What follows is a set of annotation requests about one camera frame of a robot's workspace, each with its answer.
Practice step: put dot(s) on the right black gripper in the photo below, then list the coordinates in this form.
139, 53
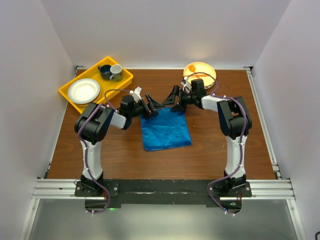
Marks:
179, 107

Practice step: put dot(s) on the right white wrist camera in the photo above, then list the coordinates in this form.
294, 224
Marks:
186, 86

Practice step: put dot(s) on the orange plastic knife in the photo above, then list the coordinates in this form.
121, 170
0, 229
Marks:
197, 74

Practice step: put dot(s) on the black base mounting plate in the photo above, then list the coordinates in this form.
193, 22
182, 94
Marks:
161, 192

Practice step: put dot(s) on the dark blue mug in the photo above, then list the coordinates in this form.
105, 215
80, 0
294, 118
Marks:
105, 71

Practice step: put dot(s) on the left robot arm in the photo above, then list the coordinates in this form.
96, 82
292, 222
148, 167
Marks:
92, 127

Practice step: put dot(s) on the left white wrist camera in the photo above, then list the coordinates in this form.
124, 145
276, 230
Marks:
136, 94

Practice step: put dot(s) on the yellow plastic tray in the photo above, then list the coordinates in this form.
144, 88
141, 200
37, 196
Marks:
108, 88

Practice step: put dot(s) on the blue cloth napkin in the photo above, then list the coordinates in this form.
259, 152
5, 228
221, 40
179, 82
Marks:
168, 130

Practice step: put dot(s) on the yellow plastic plate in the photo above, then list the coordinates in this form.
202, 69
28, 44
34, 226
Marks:
202, 67

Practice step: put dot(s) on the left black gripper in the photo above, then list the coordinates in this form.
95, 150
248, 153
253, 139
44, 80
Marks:
153, 105

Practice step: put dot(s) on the grey mug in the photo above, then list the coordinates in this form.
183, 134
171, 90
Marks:
116, 72

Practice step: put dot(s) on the orange plastic spoon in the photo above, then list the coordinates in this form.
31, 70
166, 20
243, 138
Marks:
192, 69

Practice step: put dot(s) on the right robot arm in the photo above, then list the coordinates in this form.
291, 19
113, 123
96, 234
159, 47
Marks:
234, 121

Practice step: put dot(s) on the white paper plate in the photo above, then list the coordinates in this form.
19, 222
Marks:
83, 91

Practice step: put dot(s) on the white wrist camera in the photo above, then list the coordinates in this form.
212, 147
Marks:
186, 86
136, 94

